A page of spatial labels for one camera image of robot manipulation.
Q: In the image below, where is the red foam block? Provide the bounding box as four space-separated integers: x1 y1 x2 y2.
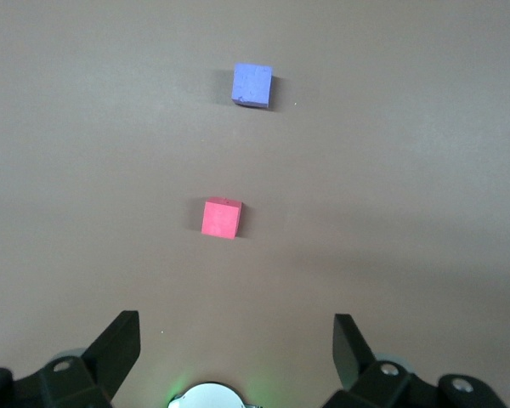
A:
201 196 243 240

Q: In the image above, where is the purple foam block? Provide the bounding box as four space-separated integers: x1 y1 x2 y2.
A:
230 62 275 110

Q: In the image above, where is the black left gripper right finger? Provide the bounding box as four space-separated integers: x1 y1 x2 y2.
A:
322 313 507 408

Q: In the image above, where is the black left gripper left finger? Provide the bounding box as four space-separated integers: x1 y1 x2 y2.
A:
0 309 142 408

